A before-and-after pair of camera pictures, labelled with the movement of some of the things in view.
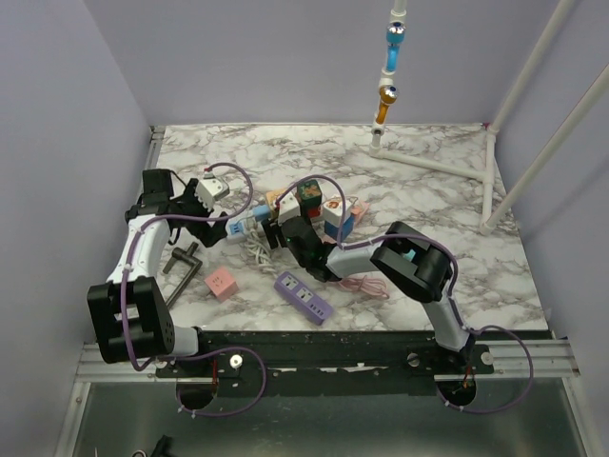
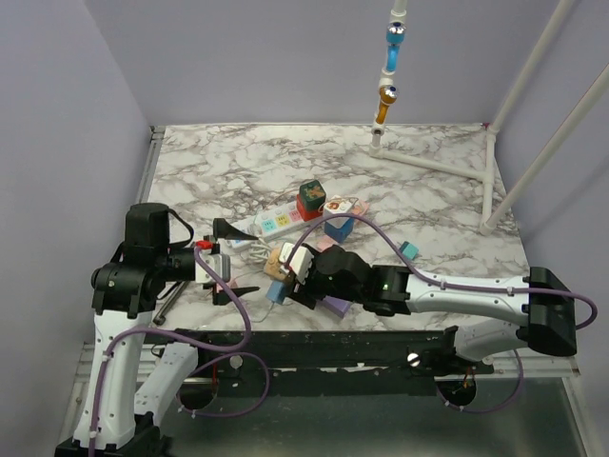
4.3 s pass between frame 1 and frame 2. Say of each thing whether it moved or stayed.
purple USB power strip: moved
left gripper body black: moved
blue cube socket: stayed
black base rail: stayed
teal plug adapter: stayed
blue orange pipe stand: stayed
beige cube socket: moved
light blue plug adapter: moved
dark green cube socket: stayed
